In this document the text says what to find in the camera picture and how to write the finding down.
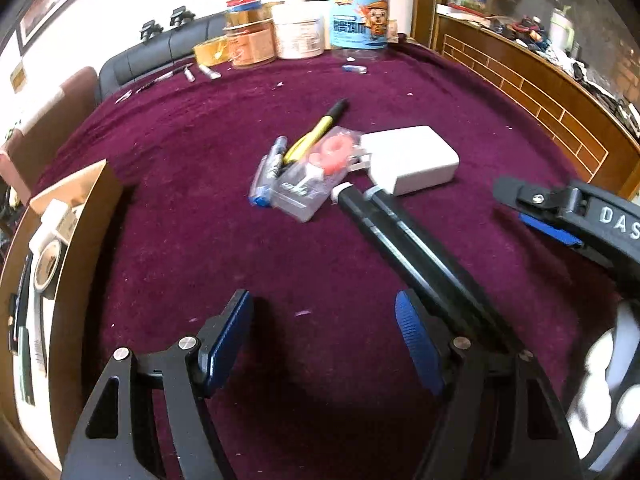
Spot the yellow tape roll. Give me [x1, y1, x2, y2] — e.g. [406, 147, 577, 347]
[193, 36, 232, 67]

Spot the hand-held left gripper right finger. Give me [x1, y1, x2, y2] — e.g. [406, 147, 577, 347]
[394, 289, 586, 480]

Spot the orange label jar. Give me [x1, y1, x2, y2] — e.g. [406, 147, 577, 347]
[223, 10, 277, 69]

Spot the purple tablecloth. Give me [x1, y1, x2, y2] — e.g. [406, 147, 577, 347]
[30, 40, 640, 480]

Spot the yellow black pen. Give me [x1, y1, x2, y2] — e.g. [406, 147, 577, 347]
[282, 98, 350, 166]

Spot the cardboard box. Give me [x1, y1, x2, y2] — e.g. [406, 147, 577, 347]
[0, 159, 124, 466]

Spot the black utility knife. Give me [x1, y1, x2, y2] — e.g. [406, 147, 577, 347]
[7, 255, 33, 356]

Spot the person's right hand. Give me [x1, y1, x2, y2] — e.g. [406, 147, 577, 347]
[567, 302, 640, 456]

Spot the framed wall picture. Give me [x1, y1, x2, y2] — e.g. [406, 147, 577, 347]
[15, 0, 131, 56]

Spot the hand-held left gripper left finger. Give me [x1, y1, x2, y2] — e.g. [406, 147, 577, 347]
[60, 288, 255, 480]

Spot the cartoon label clear jar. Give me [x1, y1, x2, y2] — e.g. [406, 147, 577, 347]
[327, 0, 392, 61]

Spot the clutter of cables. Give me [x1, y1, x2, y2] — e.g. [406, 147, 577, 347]
[495, 10, 551, 46]

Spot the black leather sofa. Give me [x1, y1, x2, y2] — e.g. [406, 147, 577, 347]
[98, 12, 231, 103]

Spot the white tube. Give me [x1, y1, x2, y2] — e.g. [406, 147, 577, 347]
[15, 325, 48, 406]

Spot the wooden lattice sideboard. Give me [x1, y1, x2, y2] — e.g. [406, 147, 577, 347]
[415, 0, 640, 201]

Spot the white plastic jar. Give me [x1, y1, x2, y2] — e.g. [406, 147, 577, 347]
[272, 2, 326, 61]

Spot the white power bank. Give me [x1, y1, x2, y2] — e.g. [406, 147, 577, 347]
[359, 125, 461, 197]

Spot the correction tape clear package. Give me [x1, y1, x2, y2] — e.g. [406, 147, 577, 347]
[270, 124, 363, 223]

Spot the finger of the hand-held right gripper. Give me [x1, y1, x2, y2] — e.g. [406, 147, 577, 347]
[492, 175, 581, 211]
[517, 210, 586, 248]

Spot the white power adapter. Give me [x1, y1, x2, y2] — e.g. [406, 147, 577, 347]
[29, 199, 83, 256]

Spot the black pen white tip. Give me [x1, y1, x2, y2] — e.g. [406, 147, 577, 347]
[330, 183, 501, 356]
[364, 185, 521, 356]

